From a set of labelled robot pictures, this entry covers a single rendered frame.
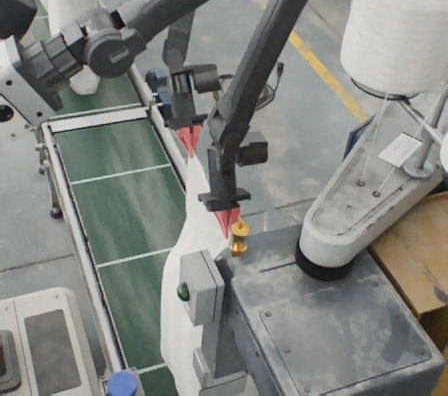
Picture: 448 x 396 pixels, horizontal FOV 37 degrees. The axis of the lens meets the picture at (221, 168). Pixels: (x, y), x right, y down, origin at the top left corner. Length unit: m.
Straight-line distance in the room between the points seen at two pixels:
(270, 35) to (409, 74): 0.30
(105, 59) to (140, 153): 1.59
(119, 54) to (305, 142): 2.40
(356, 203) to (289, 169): 2.23
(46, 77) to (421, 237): 0.66
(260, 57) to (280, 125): 2.28
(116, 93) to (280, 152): 0.88
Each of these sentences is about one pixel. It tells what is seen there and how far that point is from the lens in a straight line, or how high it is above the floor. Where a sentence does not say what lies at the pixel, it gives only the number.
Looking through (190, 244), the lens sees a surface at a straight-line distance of 1.69.
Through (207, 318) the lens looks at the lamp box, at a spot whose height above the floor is 1.26.
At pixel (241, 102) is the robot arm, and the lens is 1.29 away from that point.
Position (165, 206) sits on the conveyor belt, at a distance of 2.46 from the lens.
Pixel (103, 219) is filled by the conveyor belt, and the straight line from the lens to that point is 2.41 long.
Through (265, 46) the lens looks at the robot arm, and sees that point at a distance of 1.24.
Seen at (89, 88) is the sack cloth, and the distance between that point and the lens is 3.00.
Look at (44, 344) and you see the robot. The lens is 2.25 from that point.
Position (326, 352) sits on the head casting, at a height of 1.34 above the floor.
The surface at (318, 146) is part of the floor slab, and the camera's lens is 3.43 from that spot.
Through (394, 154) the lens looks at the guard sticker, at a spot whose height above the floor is 1.42.
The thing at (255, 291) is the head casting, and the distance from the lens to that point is 0.99.
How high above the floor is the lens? 2.10
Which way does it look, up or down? 41 degrees down
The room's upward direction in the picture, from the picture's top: 6 degrees clockwise
